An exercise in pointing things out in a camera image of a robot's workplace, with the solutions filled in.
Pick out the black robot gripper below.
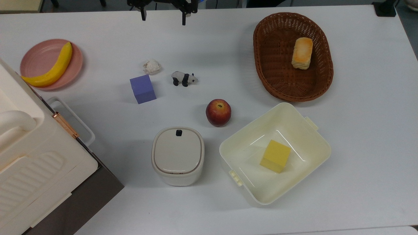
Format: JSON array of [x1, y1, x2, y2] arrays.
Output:
[[127, 0, 199, 26]]

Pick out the white lidded trash can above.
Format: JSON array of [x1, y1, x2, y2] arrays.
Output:
[[151, 127, 205, 187]]

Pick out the crumpled white paper ball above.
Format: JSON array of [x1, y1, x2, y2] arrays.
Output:
[[143, 59, 161, 75]]

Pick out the black white panda figurine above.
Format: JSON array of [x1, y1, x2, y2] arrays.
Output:
[[171, 71, 198, 87]]

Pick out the purple cube block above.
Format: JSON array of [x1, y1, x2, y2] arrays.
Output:
[[130, 74, 157, 104]]

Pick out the red apple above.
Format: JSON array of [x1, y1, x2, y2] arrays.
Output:
[[206, 99, 232, 127]]

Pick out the yellow banana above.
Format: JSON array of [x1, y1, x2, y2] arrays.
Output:
[[21, 42, 73, 87]]

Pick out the brown wicker basket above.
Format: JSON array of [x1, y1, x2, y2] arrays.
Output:
[[253, 12, 334, 102]]

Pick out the pink round plate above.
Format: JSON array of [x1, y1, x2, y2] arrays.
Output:
[[20, 39, 84, 91]]

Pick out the toasted bread loaf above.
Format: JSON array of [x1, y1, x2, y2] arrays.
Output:
[[291, 37, 314, 70]]

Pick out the wooden desk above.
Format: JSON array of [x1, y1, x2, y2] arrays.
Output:
[[0, 0, 44, 13]]

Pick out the yellow cube block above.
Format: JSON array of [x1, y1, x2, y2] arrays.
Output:
[[260, 140, 291, 174]]

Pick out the cream plastic square bin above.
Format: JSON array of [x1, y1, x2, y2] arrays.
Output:
[[219, 102, 331, 205]]

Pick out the black table clamp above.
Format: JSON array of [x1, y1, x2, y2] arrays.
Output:
[[372, 0, 397, 17]]

